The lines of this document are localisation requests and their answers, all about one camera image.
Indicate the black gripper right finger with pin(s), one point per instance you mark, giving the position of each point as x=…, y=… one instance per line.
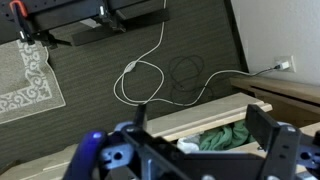
x=266, y=133

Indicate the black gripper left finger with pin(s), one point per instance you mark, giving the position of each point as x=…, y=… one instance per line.
x=140, y=115

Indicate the bright green garment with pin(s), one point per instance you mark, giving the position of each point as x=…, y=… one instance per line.
x=226, y=136

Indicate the white garment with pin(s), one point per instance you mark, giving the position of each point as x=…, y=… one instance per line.
x=186, y=144

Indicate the light wooden drawer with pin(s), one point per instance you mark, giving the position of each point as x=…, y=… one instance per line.
x=200, y=113

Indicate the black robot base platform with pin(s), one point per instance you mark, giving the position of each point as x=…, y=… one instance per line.
x=66, y=13

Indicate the dark baseboard strip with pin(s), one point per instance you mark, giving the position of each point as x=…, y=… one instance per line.
x=236, y=33

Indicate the grey patterned rug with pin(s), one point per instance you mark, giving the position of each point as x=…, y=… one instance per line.
x=23, y=86

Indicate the wooden bed frame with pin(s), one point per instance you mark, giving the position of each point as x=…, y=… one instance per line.
x=283, y=93

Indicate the white wall plug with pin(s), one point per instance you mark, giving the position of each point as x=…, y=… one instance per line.
x=284, y=65

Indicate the white wall outlet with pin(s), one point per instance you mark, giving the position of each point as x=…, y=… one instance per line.
x=292, y=63

